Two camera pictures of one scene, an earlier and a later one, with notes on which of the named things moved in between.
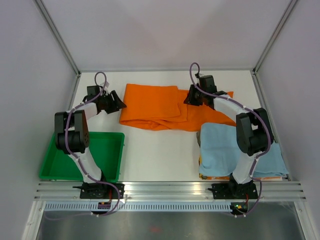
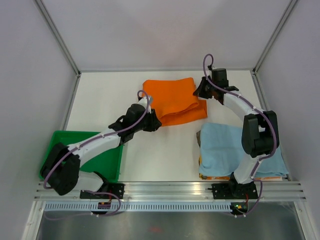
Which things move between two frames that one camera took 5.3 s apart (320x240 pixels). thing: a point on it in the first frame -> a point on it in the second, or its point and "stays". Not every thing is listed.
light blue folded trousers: (220, 153) stays
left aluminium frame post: (58, 35) stays
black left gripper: (116, 105) -> (155, 123)
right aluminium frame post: (290, 6) stays
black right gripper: (189, 99) -> (200, 92)
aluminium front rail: (170, 191) stays
